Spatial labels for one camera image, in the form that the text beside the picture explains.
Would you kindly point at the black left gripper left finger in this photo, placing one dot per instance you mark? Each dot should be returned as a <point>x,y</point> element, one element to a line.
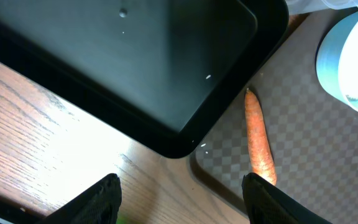
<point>98,204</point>

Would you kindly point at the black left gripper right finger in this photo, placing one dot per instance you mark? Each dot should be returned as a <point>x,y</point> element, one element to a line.
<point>266,204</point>

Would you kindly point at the orange carrot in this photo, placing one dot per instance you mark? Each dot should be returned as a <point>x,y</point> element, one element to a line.
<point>258,145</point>

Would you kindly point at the light blue rice bowl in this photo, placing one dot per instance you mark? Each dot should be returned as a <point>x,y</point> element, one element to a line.
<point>337,61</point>

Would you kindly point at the black waste tray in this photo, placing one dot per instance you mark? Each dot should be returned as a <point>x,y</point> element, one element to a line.
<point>161,72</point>

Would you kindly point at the brown serving tray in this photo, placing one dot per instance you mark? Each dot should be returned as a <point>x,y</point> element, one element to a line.
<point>312,135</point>

